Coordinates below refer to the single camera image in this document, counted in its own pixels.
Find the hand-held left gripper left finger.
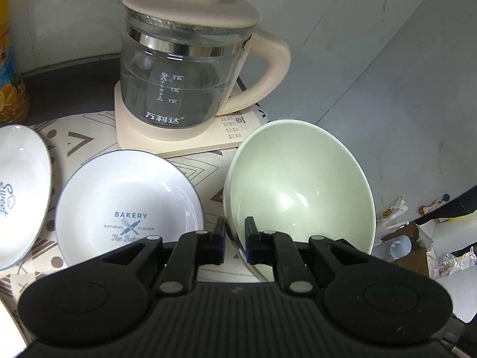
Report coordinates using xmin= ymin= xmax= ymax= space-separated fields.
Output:
xmin=97 ymin=217 xmax=226 ymax=293

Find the orange juice bottle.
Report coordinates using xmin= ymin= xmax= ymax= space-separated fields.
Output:
xmin=0 ymin=0 xmax=30 ymax=124

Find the cardboard box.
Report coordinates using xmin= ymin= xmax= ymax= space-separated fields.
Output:
xmin=380 ymin=222 xmax=430 ymax=277

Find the white plate with crossed-tools print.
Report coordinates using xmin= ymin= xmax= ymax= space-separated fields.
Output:
xmin=55 ymin=149 xmax=205 ymax=268

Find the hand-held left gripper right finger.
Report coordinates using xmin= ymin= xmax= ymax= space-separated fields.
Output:
xmin=244 ymin=216 xmax=368 ymax=293

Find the glass kettle with cream lid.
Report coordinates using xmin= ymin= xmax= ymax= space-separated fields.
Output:
xmin=120 ymin=0 xmax=292 ymax=141

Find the cream kettle base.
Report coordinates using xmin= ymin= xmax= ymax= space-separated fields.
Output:
xmin=114 ymin=78 xmax=270 ymax=159

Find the pale green bowl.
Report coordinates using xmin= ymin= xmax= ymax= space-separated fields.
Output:
xmin=223 ymin=119 xmax=376 ymax=282

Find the white plate with script print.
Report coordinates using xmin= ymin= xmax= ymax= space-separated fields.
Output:
xmin=0 ymin=124 xmax=52 ymax=271

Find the pale blue plastic bottle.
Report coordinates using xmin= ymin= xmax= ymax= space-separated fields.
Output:
xmin=373 ymin=236 xmax=411 ymax=261

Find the patterned tablecloth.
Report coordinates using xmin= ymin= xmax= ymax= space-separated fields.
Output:
xmin=0 ymin=110 xmax=270 ymax=308

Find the crumpled clear plastic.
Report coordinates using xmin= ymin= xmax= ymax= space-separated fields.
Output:
xmin=428 ymin=247 xmax=477 ymax=280

